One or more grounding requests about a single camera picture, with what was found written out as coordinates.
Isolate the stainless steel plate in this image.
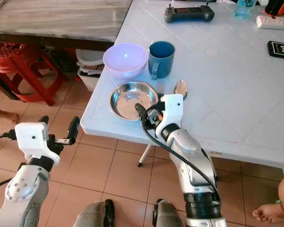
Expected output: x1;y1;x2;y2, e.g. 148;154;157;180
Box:
109;81;160;122

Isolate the steel spoon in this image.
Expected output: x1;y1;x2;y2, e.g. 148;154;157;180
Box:
174;80;188;97

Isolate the white metal table leg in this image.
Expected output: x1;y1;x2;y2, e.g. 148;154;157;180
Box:
137;144;155;167

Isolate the pink plastic bowl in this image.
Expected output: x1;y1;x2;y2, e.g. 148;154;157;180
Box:
103;43;149;79

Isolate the blue mug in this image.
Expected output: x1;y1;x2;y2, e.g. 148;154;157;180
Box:
148;41;176;80

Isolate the red plastic stool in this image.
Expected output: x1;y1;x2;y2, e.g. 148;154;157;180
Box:
0;42;62;105

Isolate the white plastic storage bin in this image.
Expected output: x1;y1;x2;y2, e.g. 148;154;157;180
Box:
76;49;105;92

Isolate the white plastic table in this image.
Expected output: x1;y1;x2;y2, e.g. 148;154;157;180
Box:
80;0;284;170

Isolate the grey left robot leg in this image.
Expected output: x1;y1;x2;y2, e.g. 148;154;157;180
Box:
73;200;115;227

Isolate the grey robot leg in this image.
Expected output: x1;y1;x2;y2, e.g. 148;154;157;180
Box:
151;200;192;227
73;200;115;227

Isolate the grey right robot leg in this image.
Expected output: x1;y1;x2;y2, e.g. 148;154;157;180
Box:
151;200;192;227

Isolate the grey marble-look table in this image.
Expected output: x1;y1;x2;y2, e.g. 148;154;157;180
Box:
0;0;133;50

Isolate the black remote controller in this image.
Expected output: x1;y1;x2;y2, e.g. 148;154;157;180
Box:
164;4;215;24

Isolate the clear blue bottle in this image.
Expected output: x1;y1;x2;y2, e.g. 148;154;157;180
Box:
234;0;258;19

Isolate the black phone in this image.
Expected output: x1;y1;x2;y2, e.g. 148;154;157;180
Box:
267;41;284;60

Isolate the white power strip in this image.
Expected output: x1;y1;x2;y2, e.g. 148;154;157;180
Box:
256;15;284;31

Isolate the bare foot of standing person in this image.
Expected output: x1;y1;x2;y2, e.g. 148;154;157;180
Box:
252;173;284;224

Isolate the black and red device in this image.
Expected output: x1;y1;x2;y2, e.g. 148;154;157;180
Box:
264;0;284;17

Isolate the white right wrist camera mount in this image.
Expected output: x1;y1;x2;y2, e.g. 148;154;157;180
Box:
155;94;184;135

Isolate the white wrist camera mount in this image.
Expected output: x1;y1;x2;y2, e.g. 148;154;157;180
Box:
155;94;184;135
15;122;55;164

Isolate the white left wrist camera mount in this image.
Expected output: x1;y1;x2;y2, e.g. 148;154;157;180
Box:
15;122;55;164

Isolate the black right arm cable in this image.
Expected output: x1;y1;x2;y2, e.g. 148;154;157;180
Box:
143;113;222;201

